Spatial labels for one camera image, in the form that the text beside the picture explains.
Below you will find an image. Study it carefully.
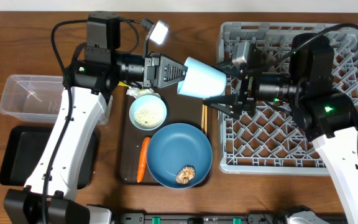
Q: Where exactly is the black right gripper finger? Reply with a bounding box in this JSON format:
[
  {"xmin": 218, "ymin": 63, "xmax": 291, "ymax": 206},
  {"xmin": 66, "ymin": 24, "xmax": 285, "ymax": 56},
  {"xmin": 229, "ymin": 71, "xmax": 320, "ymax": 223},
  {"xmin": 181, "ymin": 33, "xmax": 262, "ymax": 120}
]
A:
[
  {"xmin": 213, "ymin": 59, "xmax": 244, "ymax": 78},
  {"xmin": 203, "ymin": 93, "xmax": 241, "ymax": 119}
]

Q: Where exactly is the white tissue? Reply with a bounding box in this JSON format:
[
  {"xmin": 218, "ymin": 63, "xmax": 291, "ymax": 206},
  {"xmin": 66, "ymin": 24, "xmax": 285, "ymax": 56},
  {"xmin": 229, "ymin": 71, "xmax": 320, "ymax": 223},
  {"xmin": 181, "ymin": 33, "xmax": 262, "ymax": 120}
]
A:
[{"xmin": 126, "ymin": 87, "xmax": 161, "ymax": 99}]

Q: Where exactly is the light blue plastic cup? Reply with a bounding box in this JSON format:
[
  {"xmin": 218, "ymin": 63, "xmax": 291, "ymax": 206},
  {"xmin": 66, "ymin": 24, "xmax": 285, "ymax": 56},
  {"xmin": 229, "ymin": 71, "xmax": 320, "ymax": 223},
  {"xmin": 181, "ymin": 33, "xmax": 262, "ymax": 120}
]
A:
[{"xmin": 177, "ymin": 57, "xmax": 226, "ymax": 99}]

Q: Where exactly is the light blue small bowl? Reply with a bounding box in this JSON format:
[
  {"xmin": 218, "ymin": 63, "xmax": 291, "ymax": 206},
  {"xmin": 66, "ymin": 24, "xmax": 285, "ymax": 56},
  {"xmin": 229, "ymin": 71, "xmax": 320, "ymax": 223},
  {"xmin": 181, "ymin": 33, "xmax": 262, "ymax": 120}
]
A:
[{"xmin": 129, "ymin": 95, "xmax": 167, "ymax": 131}]

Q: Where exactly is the white rice pile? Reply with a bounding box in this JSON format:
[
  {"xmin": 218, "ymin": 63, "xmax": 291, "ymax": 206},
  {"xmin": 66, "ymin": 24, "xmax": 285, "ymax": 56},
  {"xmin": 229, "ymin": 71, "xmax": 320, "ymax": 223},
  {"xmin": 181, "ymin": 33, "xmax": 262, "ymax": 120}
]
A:
[{"xmin": 134, "ymin": 107, "xmax": 163, "ymax": 129}]

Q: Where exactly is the yellow green foil wrapper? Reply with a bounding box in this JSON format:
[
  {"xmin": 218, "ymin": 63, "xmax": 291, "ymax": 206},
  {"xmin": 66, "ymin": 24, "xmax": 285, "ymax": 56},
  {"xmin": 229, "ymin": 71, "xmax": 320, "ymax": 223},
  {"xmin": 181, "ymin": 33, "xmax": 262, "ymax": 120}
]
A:
[{"xmin": 118, "ymin": 82, "xmax": 129, "ymax": 87}]

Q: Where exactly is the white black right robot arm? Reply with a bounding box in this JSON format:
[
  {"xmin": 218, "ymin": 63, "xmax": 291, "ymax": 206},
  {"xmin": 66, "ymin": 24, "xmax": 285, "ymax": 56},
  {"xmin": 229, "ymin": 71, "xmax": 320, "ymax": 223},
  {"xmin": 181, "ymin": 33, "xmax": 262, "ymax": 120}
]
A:
[{"xmin": 203, "ymin": 33, "xmax": 358, "ymax": 223}]

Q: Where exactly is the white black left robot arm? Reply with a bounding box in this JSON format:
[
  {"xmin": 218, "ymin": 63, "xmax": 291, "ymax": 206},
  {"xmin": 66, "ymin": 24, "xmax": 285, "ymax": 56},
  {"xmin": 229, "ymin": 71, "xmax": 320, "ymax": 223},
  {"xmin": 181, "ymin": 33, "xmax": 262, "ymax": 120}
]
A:
[{"xmin": 4, "ymin": 11, "xmax": 188, "ymax": 223}]

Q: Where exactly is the grey dishwasher rack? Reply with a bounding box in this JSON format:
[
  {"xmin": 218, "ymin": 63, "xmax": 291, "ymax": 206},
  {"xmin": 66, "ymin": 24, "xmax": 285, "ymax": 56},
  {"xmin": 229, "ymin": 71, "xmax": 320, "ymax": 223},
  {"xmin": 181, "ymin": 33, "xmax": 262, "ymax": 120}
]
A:
[{"xmin": 217, "ymin": 22, "xmax": 358, "ymax": 176}]

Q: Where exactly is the wooden chopstick right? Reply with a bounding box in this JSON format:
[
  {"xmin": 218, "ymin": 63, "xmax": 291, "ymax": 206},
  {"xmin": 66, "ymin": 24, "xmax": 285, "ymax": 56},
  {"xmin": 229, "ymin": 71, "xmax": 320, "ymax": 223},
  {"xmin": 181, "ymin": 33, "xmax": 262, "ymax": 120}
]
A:
[{"xmin": 203, "ymin": 105, "xmax": 208, "ymax": 136}]

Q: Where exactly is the wooden chopstick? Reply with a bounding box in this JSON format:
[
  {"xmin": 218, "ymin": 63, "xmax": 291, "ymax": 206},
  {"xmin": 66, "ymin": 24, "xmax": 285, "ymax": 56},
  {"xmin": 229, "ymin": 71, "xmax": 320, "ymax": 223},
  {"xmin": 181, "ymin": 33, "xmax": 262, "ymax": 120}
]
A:
[
  {"xmin": 203, "ymin": 105, "xmax": 208, "ymax": 136},
  {"xmin": 201, "ymin": 105, "xmax": 205, "ymax": 132}
]

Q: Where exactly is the wooden chopstick left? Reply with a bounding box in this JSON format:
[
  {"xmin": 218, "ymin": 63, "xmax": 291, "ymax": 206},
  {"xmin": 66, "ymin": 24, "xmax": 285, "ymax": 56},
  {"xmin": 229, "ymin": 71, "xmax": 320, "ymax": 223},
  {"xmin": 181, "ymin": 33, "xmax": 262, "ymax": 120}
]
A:
[{"xmin": 201, "ymin": 105, "xmax": 205, "ymax": 132}]

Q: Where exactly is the dark brown serving tray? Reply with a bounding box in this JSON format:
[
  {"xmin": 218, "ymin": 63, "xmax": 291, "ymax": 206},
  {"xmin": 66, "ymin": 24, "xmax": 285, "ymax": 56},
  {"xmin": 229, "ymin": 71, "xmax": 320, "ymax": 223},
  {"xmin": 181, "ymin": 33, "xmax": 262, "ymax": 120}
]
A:
[{"xmin": 116, "ymin": 84, "xmax": 203, "ymax": 185}]

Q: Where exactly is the dark blue plate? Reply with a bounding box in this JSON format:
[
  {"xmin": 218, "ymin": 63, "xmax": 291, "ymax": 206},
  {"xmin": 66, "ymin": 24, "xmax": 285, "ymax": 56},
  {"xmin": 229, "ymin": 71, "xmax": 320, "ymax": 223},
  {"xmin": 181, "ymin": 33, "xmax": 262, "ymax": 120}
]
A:
[{"xmin": 147, "ymin": 123, "xmax": 213, "ymax": 189}]

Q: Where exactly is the orange carrot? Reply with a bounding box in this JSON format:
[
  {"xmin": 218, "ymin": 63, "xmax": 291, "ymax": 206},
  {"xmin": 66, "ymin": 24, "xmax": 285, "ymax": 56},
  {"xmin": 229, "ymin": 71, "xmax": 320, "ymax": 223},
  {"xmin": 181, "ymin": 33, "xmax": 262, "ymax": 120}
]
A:
[{"xmin": 136, "ymin": 137, "xmax": 151, "ymax": 183}]

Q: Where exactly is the brown mushroom piece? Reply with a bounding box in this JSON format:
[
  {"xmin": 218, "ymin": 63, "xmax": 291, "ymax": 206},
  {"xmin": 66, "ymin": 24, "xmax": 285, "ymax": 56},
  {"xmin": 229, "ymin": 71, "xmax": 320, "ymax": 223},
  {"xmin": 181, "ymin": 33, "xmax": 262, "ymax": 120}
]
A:
[{"xmin": 175, "ymin": 166, "xmax": 196, "ymax": 185}]

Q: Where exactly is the clear plastic bin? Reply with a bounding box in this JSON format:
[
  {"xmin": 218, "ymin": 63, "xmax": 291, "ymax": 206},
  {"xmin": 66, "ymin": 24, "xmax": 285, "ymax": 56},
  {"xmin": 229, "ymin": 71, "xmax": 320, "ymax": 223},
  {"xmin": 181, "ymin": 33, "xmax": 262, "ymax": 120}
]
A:
[{"xmin": 0, "ymin": 75, "xmax": 111, "ymax": 129}]

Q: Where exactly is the black plastic tray bin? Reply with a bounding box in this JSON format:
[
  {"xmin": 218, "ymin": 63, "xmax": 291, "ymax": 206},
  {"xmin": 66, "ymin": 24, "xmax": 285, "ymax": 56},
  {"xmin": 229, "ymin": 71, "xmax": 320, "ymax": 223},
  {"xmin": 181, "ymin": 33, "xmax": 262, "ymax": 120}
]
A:
[{"xmin": 0, "ymin": 126, "xmax": 100, "ymax": 189}]

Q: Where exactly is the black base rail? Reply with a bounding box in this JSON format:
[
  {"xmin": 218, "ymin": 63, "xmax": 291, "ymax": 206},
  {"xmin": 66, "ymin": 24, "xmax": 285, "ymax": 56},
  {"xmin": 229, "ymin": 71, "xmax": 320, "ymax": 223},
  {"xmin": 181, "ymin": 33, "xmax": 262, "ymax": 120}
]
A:
[{"xmin": 110, "ymin": 207, "xmax": 352, "ymax": 224}]

